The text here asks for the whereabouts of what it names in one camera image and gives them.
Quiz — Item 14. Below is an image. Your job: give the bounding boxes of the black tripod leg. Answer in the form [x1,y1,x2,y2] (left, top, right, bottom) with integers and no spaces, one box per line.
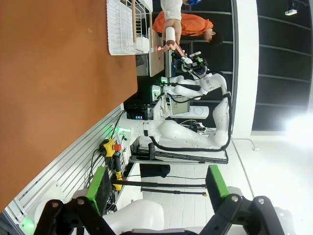
[111,180,207,188]
[140,187,208,197]

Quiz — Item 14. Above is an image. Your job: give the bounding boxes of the person's left hand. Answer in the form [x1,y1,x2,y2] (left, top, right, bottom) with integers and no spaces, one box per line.
[161,18,183,52]

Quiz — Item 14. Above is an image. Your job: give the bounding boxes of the black computer case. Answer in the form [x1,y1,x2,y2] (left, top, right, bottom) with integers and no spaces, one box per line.
[123,102,150,120]

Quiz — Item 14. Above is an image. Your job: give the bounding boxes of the pink handled white lint roller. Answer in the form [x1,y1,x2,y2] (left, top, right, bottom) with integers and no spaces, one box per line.
[165,26,194,65]

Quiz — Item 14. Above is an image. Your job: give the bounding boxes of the small grey monitor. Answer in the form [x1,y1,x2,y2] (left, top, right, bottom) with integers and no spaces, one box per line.
[170,99,191,116]

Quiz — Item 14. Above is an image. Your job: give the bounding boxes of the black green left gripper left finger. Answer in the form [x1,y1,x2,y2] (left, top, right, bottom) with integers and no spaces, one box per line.
[34,166,115,235]

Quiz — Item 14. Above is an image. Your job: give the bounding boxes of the white wire dish rack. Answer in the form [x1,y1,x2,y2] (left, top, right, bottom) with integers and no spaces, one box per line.
[106,0,154,56]

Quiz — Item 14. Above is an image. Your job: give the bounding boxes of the yellow emergency stop button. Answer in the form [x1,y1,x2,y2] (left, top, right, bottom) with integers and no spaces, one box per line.
[99,138,123,157]

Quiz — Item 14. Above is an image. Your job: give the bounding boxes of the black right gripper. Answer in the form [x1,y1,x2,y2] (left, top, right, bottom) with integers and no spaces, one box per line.
[170,50,209,75]

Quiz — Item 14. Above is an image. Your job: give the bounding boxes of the white side table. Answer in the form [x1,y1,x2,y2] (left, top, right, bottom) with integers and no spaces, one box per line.
[148,26,167,78]

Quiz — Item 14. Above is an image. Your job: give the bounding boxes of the aluminium profile frame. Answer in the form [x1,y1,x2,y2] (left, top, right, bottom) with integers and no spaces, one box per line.
[4,102,128,226]

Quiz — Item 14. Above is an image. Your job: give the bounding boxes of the black metal stand base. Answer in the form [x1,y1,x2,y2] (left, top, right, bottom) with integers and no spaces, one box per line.
[131,143,229,165]

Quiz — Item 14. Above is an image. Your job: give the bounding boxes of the white round device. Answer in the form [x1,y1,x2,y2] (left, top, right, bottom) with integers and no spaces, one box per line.
[189,105,210,119]

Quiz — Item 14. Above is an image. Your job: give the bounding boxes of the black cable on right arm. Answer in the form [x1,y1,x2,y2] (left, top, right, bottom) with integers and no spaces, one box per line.
[148,92,232,153]

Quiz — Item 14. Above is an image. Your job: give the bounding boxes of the person's left forearm white sleeve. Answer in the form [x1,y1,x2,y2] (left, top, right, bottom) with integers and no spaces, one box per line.
[160,0,183,24]

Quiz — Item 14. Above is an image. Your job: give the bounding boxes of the person in orange shirt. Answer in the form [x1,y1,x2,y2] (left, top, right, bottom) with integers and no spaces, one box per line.
[152,11,224,47]

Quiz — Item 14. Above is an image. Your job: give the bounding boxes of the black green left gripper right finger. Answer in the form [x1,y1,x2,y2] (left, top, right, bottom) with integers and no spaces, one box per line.
[200,164,287,235]

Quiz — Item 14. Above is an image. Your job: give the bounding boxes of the yellow black enabling switch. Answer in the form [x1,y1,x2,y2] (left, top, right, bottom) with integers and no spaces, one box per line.
[111,170,124,191]

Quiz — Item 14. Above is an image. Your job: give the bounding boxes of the black cloth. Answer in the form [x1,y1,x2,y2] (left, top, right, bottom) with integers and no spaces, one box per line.
[139,163,171,179]

